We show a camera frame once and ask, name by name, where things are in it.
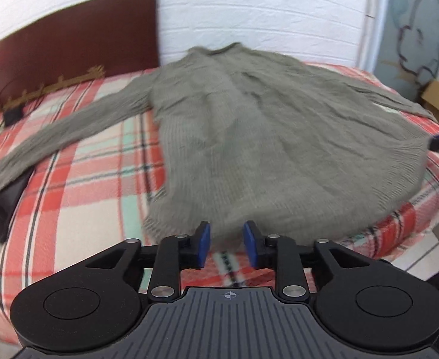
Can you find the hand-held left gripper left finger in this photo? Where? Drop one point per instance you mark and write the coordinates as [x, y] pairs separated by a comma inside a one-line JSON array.
[[203, 245]]

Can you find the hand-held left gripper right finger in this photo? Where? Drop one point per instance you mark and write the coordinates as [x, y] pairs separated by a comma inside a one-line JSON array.
[[250, 243]]

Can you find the grey striped long-sleeve shirt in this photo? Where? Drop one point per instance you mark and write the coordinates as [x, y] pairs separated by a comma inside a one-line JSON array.
[[260, 138]]

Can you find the blue door with cartoon drawing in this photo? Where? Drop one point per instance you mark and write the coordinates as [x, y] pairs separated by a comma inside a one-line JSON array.
[[418, 26]]

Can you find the red plaid bed sheet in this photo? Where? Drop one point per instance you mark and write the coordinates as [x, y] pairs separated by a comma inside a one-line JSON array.
[[84, 194]]

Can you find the black flat device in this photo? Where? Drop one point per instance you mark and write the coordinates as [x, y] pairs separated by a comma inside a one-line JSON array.
[[2, 213]]

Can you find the black charger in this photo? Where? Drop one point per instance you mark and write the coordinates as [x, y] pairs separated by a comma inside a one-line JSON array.
[[11, 116]]

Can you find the brown wooden headboard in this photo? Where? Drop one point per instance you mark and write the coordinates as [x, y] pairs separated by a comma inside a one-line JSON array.
[[73, 45]]

